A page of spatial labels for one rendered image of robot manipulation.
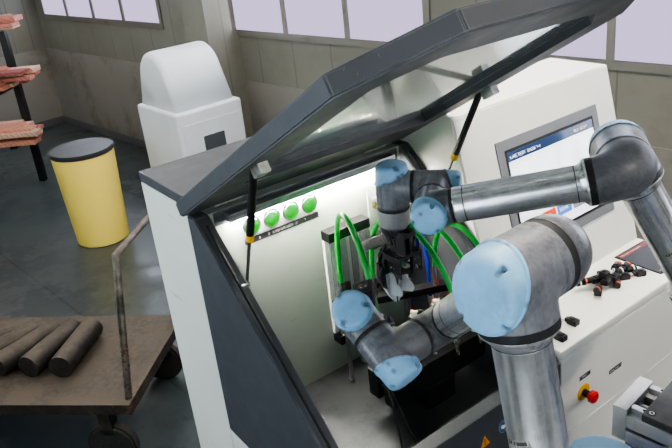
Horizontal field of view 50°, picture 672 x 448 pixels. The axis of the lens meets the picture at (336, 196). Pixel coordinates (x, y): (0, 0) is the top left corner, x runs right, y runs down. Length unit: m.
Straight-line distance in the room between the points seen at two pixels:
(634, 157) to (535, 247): 0.52
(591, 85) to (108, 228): 3.82
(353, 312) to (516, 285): 0.44
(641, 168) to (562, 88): 0.87
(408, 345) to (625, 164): 0.53
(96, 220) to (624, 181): 4.35
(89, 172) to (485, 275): 4.42
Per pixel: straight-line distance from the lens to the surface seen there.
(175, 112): 5.04
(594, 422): 2.28
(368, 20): 4.55
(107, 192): 5.30
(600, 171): 1.44
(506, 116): 2.10
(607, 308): 2.19
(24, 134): 6.65
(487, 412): 1.84
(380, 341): 1.31
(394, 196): 1.60
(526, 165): 2.15
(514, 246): 0.97
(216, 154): 2.04
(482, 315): 0.98
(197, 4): 5.53
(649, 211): 1.62
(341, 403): 2.08
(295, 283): 1.98
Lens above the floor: 2.12
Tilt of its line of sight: 22 degrees down
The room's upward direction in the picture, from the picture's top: 7 degrees counter-clockwise
